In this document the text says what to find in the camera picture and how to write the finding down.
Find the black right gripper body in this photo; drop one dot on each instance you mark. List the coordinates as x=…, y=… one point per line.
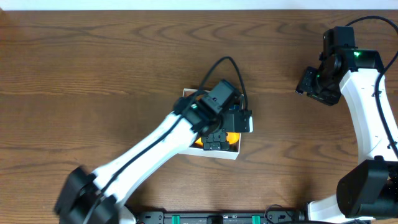
x=308, y=80

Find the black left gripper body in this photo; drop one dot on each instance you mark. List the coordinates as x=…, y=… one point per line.
x=216, y=139

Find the white cardboard box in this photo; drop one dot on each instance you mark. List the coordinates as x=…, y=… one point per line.
x=196, y=149

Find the blue toy ball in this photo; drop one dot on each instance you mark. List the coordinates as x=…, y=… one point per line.
x=235, y=107

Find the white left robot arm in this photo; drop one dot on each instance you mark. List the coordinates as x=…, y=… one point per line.
x=100, y=197

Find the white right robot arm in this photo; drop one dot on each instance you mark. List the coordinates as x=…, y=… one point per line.
x=369, y=191

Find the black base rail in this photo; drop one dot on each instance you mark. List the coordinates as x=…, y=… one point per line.
x=274, y=214

